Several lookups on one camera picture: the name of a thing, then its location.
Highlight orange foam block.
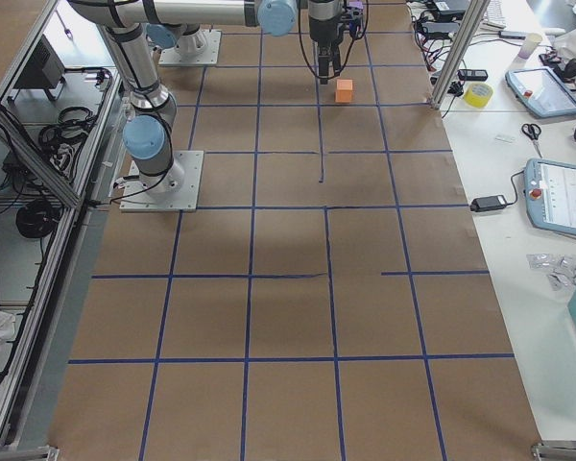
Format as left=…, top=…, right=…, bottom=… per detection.
left=335, top=79, right=354, bottom=104

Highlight black remote control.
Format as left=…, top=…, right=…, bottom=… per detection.
left=457, top=68, right=489, bottom=82

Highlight yellow tape roll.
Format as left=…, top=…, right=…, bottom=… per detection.
left=464, top=82, right=493, bottom=109

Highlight translucent plastic cup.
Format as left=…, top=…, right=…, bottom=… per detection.
left=517, top=33, right=543, bottom=60

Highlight upper teach pendant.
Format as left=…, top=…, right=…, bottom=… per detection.
left=505, top=67, right=576, bottom=118

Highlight teach pendant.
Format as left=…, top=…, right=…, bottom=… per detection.
left=523, top=158, right=576, bottom=236
left=505, top=67, right=576, bottom=118

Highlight black power adapter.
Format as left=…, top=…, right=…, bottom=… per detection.
left=469, top=195, right=508, bottom=212

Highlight black scissors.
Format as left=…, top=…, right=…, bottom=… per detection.
left=521, top=123, right=543, bottom=158

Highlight brown paper table cover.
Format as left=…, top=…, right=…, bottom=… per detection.
left=49, top=1, right=538, bottom=460

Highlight lower teach pendant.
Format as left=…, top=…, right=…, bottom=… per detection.
left=523, top=158, right=576, bottom=236

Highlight black box on shelf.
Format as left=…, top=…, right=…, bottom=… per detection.
left=13, top=35, right=65, bottom=101

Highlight bags of small parts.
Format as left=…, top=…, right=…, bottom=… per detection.
left=526, top=254, right=576, bottom=291

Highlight aluminium frame post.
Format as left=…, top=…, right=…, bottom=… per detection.
left=429, top=0, right=490, bottom=109

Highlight coiled black cables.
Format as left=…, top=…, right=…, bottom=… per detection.
left=37, top=106, right=102, bottom=159

